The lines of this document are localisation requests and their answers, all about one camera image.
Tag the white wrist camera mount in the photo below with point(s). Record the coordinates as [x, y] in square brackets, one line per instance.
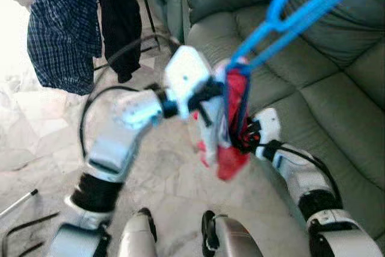
[186, 73]
[269, 126]

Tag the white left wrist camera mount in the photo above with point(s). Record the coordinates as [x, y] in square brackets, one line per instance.
[186, 73]

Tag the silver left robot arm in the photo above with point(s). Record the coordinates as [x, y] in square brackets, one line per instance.
[114, 142]

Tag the silver robot leg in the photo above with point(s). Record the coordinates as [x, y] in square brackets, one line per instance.
[137, 239]
[234, 239]

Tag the black metal clothes rack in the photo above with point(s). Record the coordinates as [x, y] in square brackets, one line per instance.
[147, 9]

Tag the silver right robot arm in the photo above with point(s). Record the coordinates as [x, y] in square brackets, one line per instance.
[301, 176]

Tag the blue plastic clothes hanger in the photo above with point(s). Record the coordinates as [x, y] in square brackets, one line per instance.
[313, 9]

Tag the dark navy garment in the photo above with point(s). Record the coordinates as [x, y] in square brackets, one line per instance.
[119, 22]

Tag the red cloth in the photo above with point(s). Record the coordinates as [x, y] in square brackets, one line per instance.
[234, 161]

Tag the silver left robot leg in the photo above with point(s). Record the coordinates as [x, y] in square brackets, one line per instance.
[137, 239]

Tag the silver right robot leg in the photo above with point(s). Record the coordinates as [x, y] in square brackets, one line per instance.
[234, 239]

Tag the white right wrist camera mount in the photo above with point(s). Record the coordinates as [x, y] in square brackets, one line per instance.
[269, 126]

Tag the green leather sofa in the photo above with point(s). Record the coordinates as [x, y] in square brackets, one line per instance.
[337, 100]

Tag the green leather armchair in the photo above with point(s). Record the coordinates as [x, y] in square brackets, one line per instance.
[165, 4]

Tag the blue plaid shirt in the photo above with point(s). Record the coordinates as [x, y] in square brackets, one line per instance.
[63, 40]

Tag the white rod with black tip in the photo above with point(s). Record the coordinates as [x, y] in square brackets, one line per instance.
[18, 204]

